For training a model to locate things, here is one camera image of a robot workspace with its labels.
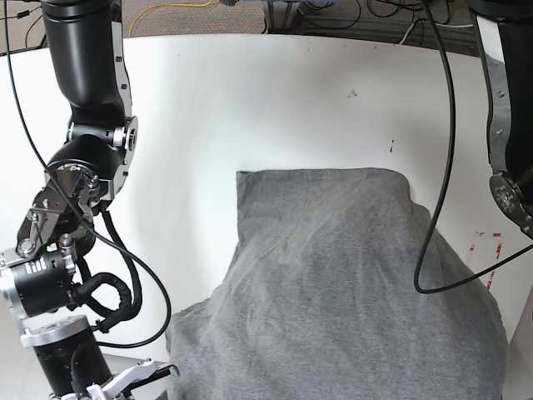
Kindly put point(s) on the white right-arm gripper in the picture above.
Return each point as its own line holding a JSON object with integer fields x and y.
{"x": 122, "y": 385}

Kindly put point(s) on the grey t-shirt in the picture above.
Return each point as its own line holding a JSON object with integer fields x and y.
{"x": 319, "y": 302}

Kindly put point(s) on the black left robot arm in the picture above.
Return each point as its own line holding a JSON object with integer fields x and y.
{"x": 503, "y": 31}

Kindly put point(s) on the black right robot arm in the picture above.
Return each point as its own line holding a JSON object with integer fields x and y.
{"x": 69, "y": 275}

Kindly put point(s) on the red tape marking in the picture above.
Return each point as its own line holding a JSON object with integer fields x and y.
{"x": 485, "y": 250}

